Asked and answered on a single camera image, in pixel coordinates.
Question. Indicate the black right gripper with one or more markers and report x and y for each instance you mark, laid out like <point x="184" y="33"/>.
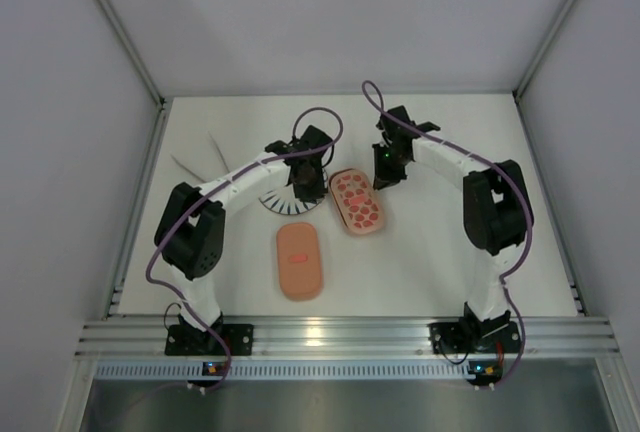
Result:
<point x="386" y="167"/>

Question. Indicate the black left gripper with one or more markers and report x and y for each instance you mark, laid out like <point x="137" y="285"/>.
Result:
<point x="308" y="180"/>

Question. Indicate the pink divided lunch box tray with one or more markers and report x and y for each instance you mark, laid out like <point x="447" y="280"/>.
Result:
<point x="367" y="232"/>

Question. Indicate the light pink lid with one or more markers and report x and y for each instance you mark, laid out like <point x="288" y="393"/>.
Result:
<point x="357" y="199"/>

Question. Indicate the pink lunch box lid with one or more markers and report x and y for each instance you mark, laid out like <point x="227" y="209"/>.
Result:
<point x="300" y="271"/>

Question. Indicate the metal serving tongs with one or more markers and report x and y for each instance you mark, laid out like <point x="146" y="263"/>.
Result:
<point x="202" y="159"/>

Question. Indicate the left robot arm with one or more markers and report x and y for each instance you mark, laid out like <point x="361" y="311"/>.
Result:
<point x="190" y="234"/>

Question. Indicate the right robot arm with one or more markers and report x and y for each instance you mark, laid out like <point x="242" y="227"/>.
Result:
<point x="496" y="217"/>

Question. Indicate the blue striped white plate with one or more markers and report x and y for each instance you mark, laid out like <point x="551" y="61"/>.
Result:
<point x="283" y="202"/>

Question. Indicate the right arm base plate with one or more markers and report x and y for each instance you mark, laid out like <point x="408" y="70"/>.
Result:
<point x="459" y="337"/>

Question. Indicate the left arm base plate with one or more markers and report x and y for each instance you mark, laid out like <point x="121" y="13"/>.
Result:
<point x="184" y="340"/>

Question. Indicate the aluminium mounting rail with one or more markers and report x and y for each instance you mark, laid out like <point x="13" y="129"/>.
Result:
<point x="344" y="337"/>

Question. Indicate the left aluminium frame post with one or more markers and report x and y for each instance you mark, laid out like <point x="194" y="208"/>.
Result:
<point x="122" y="36"/>

